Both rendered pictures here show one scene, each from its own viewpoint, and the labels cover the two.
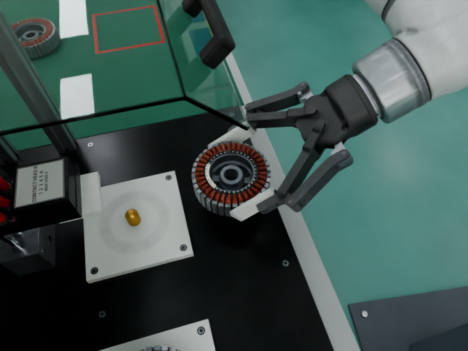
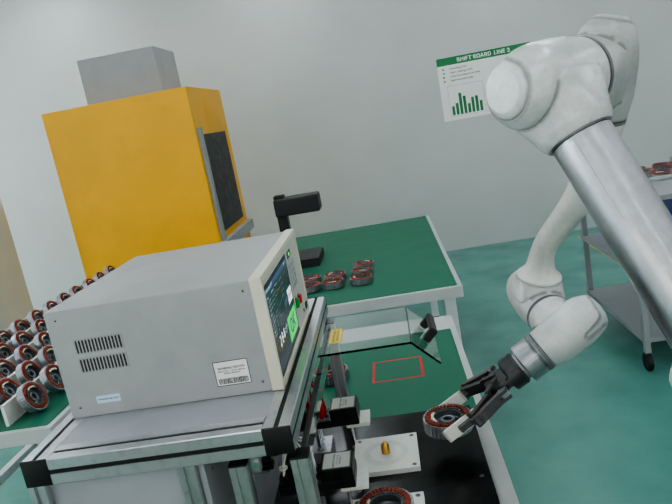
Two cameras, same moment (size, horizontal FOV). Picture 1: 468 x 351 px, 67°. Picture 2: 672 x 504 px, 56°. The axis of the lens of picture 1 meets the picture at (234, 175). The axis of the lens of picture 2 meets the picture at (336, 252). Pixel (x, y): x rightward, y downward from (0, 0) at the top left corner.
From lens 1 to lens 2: 109 cm
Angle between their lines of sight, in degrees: 47
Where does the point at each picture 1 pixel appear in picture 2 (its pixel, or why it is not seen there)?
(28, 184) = (337, 403)
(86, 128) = not seen: hidden behind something
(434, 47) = (540, 332)
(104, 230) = (366, 456)
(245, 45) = (540, 427)
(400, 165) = not seen: outside the picture
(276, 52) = (580, 434)
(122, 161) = (382, 430)
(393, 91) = (525, 355)
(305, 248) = (501, 476)
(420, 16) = (535, 321)
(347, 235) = not seen: outside the picture
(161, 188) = (406, 439)
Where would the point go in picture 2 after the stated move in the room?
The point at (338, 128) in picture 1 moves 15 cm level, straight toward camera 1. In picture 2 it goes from (503, 380) to (467, 410)
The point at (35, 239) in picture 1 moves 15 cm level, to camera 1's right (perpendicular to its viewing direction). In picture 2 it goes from (329, 447) to (392, 448)
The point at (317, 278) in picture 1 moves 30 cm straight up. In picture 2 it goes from (505, 489) to (486, 355)
